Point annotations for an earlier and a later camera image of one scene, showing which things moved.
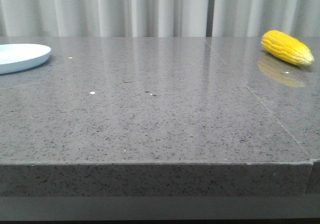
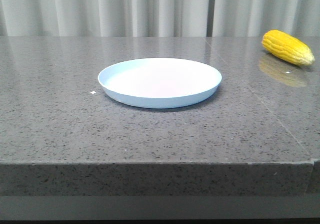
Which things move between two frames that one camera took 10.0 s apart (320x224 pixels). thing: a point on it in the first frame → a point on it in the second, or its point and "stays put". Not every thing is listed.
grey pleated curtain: (158, 10) stays put
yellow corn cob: (288, 47) stays put
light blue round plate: (15, 57) → (157, 83)
